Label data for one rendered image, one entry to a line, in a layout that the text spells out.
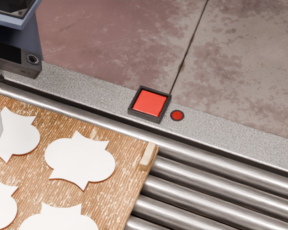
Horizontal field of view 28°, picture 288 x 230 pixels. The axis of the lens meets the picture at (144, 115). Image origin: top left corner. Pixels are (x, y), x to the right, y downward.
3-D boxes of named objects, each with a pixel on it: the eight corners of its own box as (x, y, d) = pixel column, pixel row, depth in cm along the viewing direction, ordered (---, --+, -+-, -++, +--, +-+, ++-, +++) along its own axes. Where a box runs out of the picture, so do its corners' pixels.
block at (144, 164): (148, 147, 118) (149, 139, 116) (157, 150, 118) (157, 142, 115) (138, 170, 115) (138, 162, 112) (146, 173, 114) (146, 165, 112)
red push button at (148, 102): (141, 93, 130) (142, 89, 129) (167, 101, 128) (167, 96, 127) (131, 112, 126) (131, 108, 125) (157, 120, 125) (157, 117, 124)
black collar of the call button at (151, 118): (140, 89, 130) (140, 84, 129) (171, 99, 129) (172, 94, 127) (127, 113, 126) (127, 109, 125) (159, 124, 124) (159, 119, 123)
